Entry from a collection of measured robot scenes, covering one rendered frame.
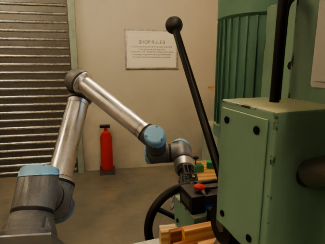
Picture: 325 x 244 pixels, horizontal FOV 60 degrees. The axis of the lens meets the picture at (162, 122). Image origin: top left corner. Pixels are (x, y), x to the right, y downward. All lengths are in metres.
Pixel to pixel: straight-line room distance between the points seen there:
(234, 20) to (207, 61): 3.16
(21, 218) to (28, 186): 0.11
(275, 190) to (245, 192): 0.03
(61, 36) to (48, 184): 2.50
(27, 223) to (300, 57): 0.95
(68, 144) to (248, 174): 1.17
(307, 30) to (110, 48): 3.18
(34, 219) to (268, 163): 0.92
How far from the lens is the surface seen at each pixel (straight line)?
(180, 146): 1.31
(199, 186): 0.76
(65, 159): 1.37
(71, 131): 1.43
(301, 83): 0.35
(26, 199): 1.12
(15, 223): 1.10
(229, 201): 0.33
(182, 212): 0.81
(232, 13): 0.51
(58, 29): 3.47
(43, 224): 1.10
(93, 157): 3.65
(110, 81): 3.45
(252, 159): 0.28
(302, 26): 0.35
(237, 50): 0.50
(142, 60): 3.46
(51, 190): 1.15
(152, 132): 1.18
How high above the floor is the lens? 1.34
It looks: 12 degrees down
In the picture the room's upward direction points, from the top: straight up
